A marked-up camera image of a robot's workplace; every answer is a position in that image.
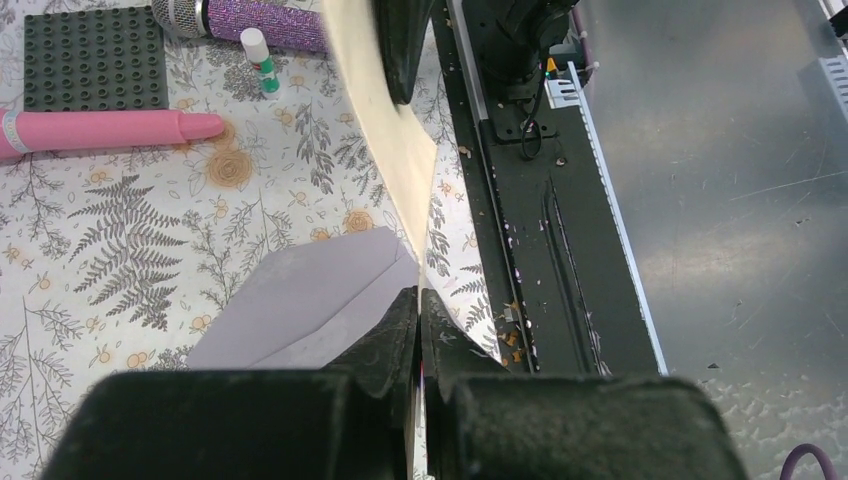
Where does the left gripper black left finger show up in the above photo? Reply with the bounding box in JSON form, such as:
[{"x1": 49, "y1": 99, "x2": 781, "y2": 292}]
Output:
[{"x1": 42, "y1": 288, "x2": 419, "y2": 479}]

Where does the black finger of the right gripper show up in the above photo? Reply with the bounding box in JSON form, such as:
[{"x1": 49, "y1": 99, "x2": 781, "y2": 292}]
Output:
[{"x1": 371, "y1": 0, "x2": 434, "y2": 105}]

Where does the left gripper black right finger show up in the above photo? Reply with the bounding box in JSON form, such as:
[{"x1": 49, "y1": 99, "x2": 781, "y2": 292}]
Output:
[{"x1": 420, "y1": 289, "x2": 746, "y2": 479}]

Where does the tan lined letter paper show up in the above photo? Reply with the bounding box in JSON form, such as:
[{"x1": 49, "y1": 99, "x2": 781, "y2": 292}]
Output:
[{"x1": 321, "y1": 0, "x2": 439, "y2": 263}]

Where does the grey paper envelope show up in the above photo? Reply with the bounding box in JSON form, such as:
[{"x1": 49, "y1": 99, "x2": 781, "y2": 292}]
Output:
[{"x1": 186, "y1": 228, "x2": 419, "y2": 370}]

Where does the purple glitter microphone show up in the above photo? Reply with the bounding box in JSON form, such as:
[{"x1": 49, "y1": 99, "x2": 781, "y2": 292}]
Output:
[{"x1": 150, "y1": 0, "x2": 330, "y2": 53}]

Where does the small glue stick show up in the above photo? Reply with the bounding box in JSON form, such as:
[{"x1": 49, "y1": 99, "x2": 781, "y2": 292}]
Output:
[{"x1": 240, "y1": 28, "x2": 280, "y2": 98}]

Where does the dark green building baseplate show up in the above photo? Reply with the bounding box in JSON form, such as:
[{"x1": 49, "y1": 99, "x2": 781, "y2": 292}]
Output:
[{"x1": 23, "y1": 6, "x2": 169, "y2": 112}]

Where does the pink toy microphone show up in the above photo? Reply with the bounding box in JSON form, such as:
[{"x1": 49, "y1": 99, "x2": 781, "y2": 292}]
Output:
[{"x1": 1, "y1": 109, "x2": 225, "y2": 163}]

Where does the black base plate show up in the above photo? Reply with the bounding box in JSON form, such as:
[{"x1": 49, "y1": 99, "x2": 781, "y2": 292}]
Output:
[{"x1": 430, "y1": 0, "x2": 660, "y2": 376}]

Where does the white slotted cable duct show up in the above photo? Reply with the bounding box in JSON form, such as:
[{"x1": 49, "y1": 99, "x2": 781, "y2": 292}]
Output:
[{"x1": 545, "y1": 62, "x2": 668, "y2": 376}]

